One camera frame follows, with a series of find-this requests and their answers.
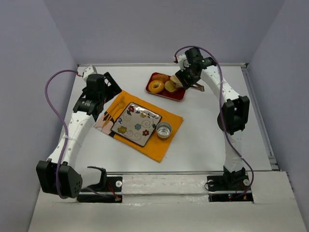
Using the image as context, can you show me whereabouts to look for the pale plain bagel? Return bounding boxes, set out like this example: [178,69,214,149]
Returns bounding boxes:
[169,75,183,88]

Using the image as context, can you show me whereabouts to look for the metal serving tongs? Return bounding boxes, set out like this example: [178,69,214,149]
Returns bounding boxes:
[189,83,205,92]

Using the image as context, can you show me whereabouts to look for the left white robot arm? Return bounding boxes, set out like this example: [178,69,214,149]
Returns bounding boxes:
[36,66,122,199]

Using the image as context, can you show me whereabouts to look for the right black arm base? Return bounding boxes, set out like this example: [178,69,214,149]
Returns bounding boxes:
[204,167,253,203]

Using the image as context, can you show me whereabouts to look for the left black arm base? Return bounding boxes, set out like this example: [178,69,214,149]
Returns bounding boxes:
[76,166,123,203]

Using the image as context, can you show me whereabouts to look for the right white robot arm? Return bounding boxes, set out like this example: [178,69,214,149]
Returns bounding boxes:
[174,46,251,192]

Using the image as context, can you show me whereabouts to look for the sliced bread roll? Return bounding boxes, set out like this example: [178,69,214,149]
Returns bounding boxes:
[164,80,179,93]

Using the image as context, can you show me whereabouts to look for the brown croissant bread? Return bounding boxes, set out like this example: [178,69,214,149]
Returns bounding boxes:
[152,73,169,83]

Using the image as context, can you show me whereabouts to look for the wooden fork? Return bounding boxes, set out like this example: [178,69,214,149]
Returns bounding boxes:
[106,96,125,121]

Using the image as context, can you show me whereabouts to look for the wooden spoon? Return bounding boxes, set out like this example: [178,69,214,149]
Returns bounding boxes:
[106,101,125,125]

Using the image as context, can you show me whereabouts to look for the red rectangular tray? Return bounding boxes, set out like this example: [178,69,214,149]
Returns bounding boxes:
[145,72,186,102]

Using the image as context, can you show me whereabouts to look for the yellow glazed bagel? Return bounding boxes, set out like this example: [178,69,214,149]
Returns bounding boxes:
[148,80,165,94]

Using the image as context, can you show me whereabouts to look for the orange cloth placemat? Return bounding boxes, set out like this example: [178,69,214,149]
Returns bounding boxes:
[94,91,183,162]

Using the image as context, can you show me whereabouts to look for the square floral ceramic plate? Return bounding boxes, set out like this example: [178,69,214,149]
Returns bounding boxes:
[111,102,162,147]

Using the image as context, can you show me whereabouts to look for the small metal cup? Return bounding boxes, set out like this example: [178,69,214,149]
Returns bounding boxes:
[156,122,172,139]

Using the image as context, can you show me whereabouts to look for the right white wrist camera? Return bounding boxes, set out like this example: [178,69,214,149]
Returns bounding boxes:
[174,54,190,71]

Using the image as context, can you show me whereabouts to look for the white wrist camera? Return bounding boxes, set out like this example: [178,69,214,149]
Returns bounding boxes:
[77,65,97,82]
[174,54,190,71]

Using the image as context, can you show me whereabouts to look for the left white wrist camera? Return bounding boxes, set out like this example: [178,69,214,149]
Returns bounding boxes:
[77,65,97,82]

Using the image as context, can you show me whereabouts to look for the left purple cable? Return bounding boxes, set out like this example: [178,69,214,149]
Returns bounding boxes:
[45,70,79,200]

